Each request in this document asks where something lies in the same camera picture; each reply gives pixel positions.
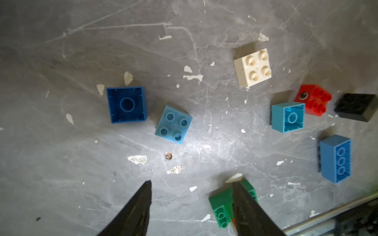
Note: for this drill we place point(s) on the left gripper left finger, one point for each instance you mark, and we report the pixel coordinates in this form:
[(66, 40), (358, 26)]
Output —
[(133, 219)]

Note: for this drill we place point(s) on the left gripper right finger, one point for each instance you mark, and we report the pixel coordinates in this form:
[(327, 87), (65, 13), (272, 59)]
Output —
[(250, 218)]

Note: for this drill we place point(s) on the long green lego brick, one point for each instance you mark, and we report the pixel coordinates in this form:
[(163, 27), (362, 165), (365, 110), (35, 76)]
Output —
[(221, 201)]

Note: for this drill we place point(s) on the brown lego brick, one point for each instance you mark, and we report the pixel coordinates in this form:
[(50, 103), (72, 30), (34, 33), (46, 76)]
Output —
[(234, 226)]

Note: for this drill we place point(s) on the light blue lego brick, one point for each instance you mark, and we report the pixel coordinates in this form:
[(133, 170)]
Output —
[(173, 124)]

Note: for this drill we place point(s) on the long blue lego brick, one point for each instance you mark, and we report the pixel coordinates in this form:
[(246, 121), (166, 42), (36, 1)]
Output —
[(336, 157)]

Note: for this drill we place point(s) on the teal lego brick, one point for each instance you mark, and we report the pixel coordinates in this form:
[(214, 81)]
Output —
[(288, 117)]

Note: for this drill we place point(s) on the dark blue lego brick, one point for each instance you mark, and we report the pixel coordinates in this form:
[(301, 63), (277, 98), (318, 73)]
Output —
[(127, 105)]

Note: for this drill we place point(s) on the red lego brick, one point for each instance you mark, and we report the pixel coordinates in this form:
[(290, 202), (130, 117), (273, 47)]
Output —
[(315, 99)]

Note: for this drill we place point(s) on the white lego brick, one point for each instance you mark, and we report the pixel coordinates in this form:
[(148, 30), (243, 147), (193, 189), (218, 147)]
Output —
[(253, 68)]

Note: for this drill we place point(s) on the black lego brick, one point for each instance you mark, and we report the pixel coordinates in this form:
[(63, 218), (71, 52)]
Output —
[(357, 106)]

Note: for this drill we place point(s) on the aluminium rail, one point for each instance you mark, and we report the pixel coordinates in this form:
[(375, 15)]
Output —
[(356, 218)]

